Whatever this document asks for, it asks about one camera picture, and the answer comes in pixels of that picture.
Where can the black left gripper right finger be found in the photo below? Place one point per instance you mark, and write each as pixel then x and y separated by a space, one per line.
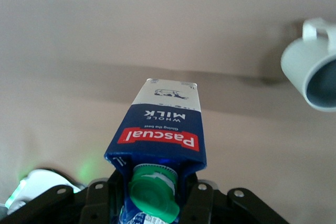
pixel 202 205

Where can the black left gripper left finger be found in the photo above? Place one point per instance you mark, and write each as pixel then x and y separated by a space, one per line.
pixel 99 203

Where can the blue white Pascal milk carton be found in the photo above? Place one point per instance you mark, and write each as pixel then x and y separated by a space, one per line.
pixel 160 129

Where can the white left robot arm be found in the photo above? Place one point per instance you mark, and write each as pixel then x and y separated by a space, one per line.
pixel 39 182

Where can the brown table cover sheet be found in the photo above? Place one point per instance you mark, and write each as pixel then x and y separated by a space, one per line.
pixel 78 37

